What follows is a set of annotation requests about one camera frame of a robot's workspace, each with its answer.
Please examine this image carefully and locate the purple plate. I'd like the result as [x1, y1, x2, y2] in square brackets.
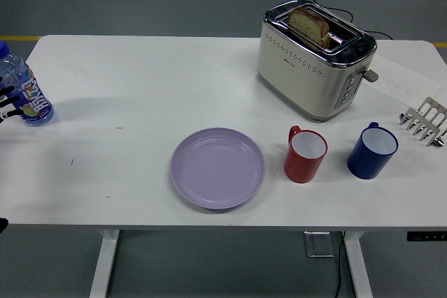
[170, 127, 267, 211]

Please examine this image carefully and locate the black cable under table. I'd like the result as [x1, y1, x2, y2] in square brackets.
[333, 231, 346, 298]

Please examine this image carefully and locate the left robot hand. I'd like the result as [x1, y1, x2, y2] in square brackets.
[0, 75, 22, 124]

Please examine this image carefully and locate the bread slice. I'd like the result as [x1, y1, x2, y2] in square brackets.
[287, 6, 330, 47]

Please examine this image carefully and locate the black table control panel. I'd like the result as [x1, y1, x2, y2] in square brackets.
[406, 231, 447, 242]

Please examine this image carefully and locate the white paper sheet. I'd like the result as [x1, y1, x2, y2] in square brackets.
[361, 50, 440, 107]

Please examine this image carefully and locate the cream toaster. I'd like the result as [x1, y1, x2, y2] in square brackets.
[256, 0, 380, 124]

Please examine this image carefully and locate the metal floor socket box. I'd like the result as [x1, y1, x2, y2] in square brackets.
[303, 230, 335, 258]

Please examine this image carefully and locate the silver metal rack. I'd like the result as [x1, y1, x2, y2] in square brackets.
[399, 96, 447, 147]

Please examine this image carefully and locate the blue cup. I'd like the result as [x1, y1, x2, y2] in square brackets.
[346, 121, 400, 180]

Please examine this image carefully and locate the blue drink bottle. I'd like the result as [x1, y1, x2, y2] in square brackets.
[0, 40, 55, 127]

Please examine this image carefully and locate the red cup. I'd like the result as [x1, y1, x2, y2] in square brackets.
[284, 125, 329, 184]

